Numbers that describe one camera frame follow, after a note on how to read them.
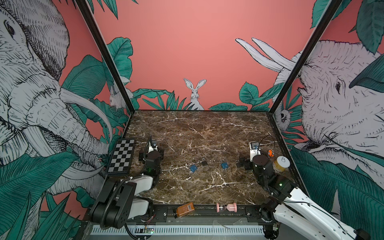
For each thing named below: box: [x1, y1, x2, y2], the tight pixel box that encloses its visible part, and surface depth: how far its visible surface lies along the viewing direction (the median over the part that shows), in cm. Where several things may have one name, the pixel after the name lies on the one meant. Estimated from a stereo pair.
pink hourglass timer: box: [216, 202, 238, 213], surface depth 76 cm
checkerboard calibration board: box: [106, 138, 136, 175], surface depth 92 cm
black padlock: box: [201, 158, 208, 167], surface depth 95 cm
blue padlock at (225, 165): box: [221, 162, 229, 169], surface depth 92 cm
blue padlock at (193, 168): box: [190, 164, 198, 173], surface depth 92 cm
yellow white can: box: [272, 155, 291, 172], surface depth 90 cm
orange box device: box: [176, 202, 195, 218], surface depth 74 cm
